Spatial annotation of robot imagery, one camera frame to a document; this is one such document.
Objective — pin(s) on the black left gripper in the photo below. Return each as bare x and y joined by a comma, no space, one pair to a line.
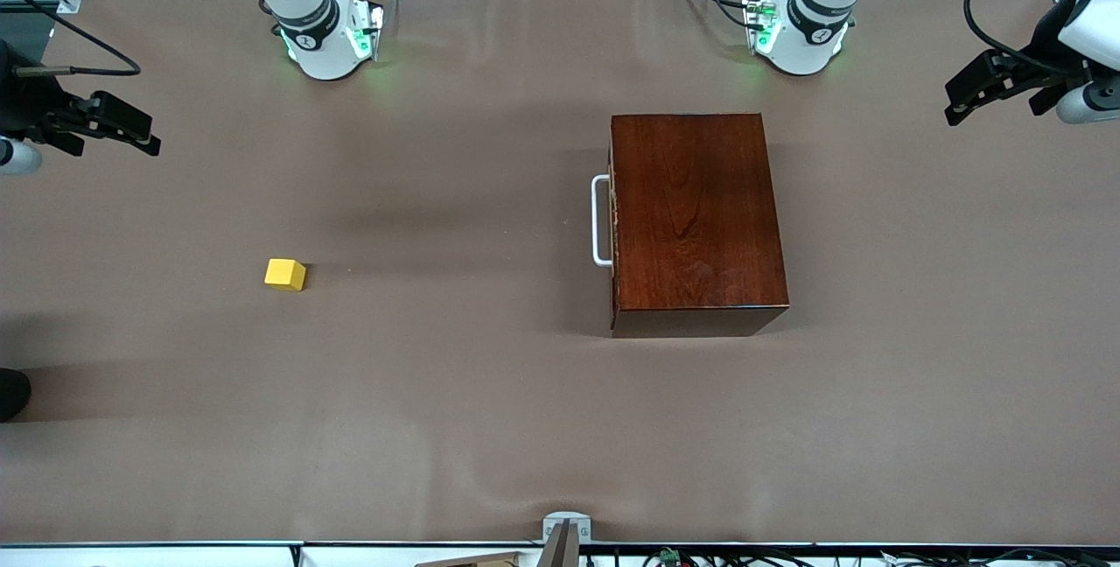
1046,56

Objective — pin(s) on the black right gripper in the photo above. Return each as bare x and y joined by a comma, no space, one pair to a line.
29,103

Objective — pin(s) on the yellow block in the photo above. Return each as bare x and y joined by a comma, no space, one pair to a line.
285,274

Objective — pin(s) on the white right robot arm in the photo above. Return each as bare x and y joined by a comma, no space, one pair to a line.
319,46

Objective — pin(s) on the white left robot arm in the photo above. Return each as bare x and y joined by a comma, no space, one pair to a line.
809,42

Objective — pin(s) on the black round object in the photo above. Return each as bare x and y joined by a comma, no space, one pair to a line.
12,394

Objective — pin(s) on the dark wooden cabinet box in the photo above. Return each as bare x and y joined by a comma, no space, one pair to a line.
700,217

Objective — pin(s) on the brown table cloth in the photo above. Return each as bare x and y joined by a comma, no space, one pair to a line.
437,418

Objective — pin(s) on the brown cardboard piece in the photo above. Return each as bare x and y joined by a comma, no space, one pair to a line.
477,561

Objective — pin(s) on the grey metal camera bracket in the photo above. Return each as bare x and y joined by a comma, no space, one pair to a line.
564,541

